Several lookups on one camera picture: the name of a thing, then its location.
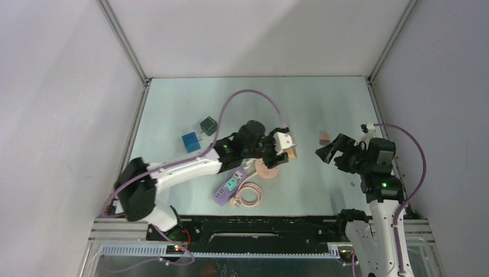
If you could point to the pink round power strip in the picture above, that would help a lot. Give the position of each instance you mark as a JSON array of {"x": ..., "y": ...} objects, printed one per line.
[{"x": 264, "y": 172}]

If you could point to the blue cube socket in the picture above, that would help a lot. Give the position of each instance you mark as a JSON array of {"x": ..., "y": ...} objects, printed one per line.
[{"x": 191, "y": 142}]

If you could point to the beige cube socket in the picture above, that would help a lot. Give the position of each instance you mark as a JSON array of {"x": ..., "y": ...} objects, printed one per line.
[{"x": 291, "y": 153}]

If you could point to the dark green cube socket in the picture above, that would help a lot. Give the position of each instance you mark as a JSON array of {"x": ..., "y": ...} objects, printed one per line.
[{"x": 209, "y": 126}]

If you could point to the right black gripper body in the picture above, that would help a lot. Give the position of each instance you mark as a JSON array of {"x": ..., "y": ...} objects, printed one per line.
[{"x": 354, "y": 160}]

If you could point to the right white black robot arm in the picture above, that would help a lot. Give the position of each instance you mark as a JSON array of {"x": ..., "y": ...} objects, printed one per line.
[{"x": 379, "y": 244}]

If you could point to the teal USB charger plug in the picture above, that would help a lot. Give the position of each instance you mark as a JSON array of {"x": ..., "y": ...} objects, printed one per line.
[{"x": 231, "y": 184}]

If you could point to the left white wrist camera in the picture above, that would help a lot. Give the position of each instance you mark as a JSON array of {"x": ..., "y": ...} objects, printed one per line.
[{"x": 283, "y": 142}]

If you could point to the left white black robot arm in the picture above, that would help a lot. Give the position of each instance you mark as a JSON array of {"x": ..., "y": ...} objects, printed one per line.
[{"x": 139, "y": 183}]

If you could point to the purple power strip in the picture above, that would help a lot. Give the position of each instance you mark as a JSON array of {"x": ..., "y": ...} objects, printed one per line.
[{"x": 222, "y": 195}]

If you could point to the small brown plug adapter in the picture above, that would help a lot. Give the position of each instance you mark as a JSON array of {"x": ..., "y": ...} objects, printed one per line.
[{"x": 324, "y": 139}]

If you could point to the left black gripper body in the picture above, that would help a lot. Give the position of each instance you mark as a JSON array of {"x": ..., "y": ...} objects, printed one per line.
[{"x": 267, "y": 150}]

